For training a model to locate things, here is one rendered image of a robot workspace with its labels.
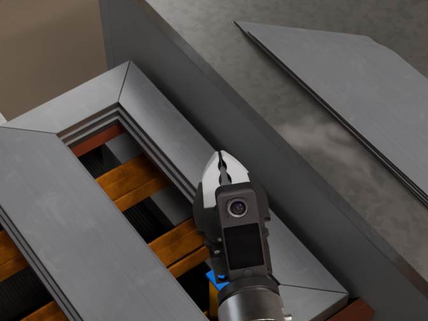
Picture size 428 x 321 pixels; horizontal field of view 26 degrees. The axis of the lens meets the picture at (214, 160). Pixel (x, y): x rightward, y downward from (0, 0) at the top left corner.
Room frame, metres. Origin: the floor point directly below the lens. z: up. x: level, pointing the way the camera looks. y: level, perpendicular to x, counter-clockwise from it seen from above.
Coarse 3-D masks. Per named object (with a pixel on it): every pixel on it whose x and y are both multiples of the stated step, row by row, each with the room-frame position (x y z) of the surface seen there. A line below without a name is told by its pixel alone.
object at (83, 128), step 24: (96, 120) 1.29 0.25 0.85; (120, 120) 1.30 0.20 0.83; (72, 144) 1.24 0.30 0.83; (144, 144) 1.24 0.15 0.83; (168, 168) 1.16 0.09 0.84; (192, 192) 1.10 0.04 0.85; (0, 216) 1.05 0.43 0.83; (24, 240) 0.98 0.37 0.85; (48, 288) 0.89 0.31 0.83; (72, 312) 0.83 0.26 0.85; (336, 312) 0.84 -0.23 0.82
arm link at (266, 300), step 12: (252, 288) 0.52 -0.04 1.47; (228, 300) 0.51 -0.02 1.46; (240, 300) 0.50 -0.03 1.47; (252, 300) 0.50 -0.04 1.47; (264, 300) 0.50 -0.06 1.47; (276, 300) 0.51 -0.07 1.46; (228, 312) 0.49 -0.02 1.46; (240, 312) 0.49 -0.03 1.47; (252, 312) 0.49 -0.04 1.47; (264, 312) 0.49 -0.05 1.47; (276, 312) 0.49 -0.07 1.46
